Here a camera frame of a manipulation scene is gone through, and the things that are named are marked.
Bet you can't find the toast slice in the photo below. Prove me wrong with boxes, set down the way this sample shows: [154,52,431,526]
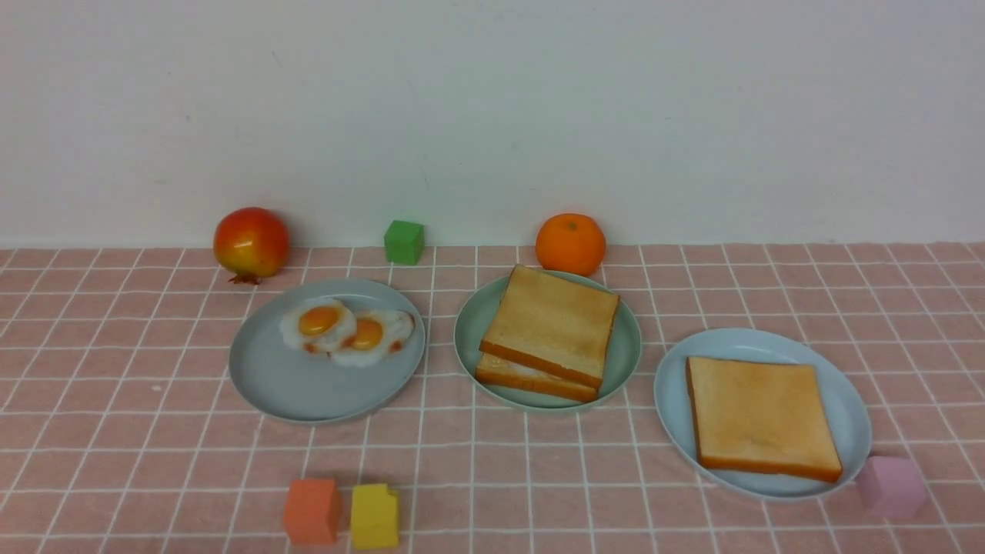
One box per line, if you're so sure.
[475,353,599,403]
[685,355,843,483]
[479,265,620,392]

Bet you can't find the green centre plate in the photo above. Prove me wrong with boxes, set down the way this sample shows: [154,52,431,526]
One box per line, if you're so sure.
[453,276,643,414]

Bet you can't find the orange mandarin fruit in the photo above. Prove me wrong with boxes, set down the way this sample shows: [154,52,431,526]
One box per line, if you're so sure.
[534,213,606,277]

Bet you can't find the green cube block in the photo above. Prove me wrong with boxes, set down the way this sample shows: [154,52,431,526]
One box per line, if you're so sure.
[384,220,426,266]

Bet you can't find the grey-blue plate with eggs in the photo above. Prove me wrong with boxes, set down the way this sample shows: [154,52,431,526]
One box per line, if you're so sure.
[228,279,426,425]

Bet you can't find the red yellow pomegranate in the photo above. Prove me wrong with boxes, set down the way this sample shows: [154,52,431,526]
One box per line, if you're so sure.
[212,207,291,286]

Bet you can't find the yellow notched block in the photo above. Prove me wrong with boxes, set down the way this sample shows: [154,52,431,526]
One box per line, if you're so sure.
[349,483,400,550]

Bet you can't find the orange cube block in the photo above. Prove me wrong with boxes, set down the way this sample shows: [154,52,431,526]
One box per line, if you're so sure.
[282,478,342,545]

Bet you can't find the grey-blue plate with bread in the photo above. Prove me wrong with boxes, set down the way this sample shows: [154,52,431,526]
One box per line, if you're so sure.
[653,329,873,502]

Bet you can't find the pink checked tablecloth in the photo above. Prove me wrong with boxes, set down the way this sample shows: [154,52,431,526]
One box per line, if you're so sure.
[1,243,984,553]

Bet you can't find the pink block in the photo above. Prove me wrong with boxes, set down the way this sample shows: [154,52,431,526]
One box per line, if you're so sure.
[856,456,929,519]

